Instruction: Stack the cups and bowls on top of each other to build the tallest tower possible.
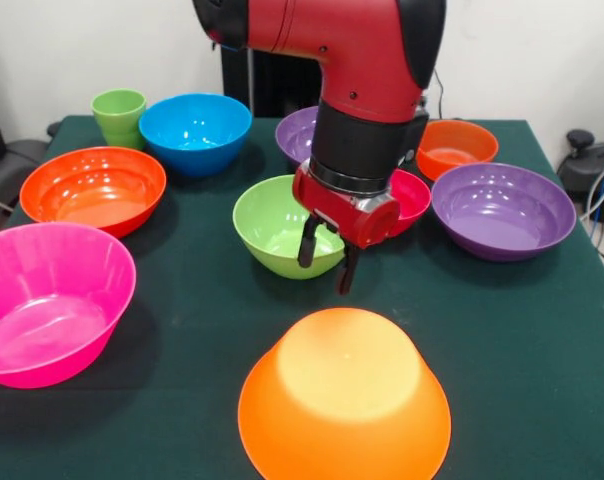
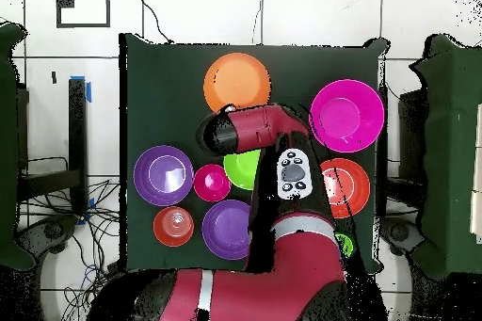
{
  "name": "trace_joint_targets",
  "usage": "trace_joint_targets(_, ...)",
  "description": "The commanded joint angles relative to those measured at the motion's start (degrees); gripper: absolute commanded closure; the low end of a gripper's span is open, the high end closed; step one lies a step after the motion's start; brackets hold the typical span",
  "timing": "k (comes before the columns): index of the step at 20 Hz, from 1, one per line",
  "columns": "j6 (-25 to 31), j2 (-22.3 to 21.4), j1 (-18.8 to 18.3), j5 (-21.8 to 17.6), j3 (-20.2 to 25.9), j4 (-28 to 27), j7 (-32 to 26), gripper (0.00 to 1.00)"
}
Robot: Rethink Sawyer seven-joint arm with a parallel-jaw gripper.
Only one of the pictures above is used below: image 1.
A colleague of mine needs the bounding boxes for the blue bowl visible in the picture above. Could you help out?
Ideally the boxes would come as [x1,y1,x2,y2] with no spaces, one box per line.
[138,92,254,179]

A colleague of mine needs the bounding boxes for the purple bowl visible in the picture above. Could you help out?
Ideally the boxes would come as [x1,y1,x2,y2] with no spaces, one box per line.
[430,162,578,263]
[274,105,320,167]

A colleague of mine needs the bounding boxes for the green bowl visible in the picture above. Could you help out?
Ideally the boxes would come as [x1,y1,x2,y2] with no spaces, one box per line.
[232,174,347,280]

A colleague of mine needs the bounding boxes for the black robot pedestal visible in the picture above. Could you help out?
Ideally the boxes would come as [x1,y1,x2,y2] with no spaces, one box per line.
[220,47,324,119]

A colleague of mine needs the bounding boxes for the large red-orange bowl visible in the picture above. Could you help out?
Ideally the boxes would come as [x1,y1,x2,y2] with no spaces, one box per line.
[19,145,168,239]

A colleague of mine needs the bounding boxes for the pink bowl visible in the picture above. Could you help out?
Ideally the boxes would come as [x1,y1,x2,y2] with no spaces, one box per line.
[0,222,138,390]

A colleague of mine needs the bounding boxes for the green cup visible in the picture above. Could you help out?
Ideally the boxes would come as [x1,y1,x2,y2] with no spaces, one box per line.
[90,88,147,151]

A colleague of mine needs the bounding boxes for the dark green tablecloth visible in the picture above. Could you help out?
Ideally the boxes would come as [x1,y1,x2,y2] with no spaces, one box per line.
[0,114,604,480]

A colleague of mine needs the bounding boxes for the small crimson bowl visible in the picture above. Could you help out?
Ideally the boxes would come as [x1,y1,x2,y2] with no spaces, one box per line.
[387,168,432,237]

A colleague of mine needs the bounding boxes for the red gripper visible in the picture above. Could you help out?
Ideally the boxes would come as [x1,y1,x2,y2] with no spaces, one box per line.
[291,167,402,297]

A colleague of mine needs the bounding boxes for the tangle of cables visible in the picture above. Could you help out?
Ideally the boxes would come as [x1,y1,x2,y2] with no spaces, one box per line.
[579,158,604,274]

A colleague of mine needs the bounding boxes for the small red-orange bowl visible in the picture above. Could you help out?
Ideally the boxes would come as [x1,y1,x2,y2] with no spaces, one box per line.
[414,119,500,182]

